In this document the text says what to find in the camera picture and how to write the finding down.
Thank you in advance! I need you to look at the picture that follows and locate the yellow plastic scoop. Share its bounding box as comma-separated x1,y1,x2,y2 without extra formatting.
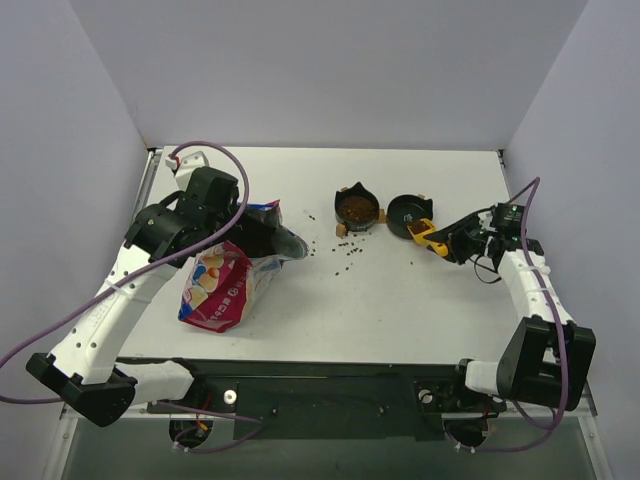
407,218,449,258

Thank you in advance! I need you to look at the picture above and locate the pet food bag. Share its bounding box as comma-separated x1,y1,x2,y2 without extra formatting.
178,215,309,333

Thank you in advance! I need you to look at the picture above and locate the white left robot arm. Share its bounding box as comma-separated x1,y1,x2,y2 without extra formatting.
26,166,279,427

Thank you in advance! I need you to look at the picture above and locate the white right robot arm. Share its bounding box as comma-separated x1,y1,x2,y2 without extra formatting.
425,203,596,412

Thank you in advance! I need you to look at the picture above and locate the spilled kibble on table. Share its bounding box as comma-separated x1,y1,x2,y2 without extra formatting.
303,211,368,279

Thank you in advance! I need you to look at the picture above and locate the black paw cat bowl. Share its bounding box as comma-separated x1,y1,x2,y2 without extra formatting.
386,194,434,240

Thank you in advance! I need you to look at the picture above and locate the wooden bowl stand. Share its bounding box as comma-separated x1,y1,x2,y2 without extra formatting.
334,185,429,247

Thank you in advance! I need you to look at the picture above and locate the black fish cat bowl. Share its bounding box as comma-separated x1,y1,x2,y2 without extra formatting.
334,182,380,232

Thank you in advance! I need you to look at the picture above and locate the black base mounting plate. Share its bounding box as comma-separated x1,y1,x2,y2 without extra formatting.
122,358,509,444

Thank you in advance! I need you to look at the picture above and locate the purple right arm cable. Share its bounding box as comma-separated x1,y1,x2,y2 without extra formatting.
447,176,571,455

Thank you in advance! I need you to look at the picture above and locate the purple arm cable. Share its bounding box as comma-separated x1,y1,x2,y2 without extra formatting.
0,141,266,455
447,176,571,455

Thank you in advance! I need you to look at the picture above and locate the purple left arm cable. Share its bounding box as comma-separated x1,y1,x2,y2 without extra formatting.
0,141,266,455

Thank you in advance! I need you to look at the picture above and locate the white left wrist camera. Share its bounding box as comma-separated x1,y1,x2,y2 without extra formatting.
164,150,209,179

